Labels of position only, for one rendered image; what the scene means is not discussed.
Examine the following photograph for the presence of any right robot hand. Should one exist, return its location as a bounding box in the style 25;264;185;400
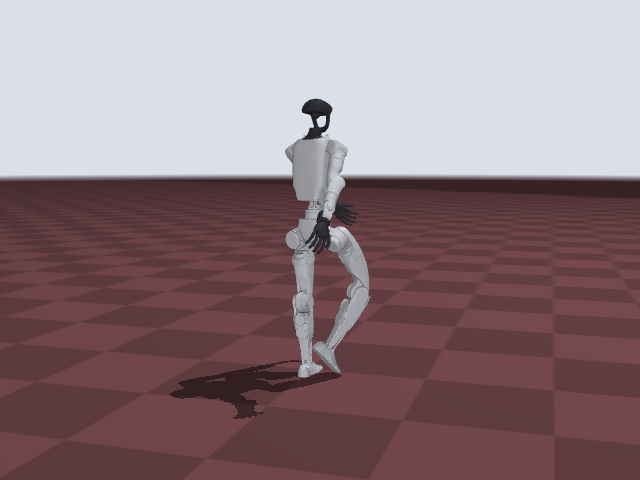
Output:
305;210;331;254

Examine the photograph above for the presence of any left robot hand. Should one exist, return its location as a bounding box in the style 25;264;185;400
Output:
334;202;358;226

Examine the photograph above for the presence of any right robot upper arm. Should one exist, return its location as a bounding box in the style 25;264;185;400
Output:
326;140;348;188

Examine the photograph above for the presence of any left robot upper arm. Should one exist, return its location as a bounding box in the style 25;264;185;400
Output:
285;143;295;164

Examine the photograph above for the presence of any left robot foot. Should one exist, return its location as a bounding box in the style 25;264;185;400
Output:
298;361;323;378

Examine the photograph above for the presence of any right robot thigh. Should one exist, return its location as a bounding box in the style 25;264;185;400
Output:
325;226;369;299

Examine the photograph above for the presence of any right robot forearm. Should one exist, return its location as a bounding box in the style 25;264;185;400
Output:
317;176;345;220

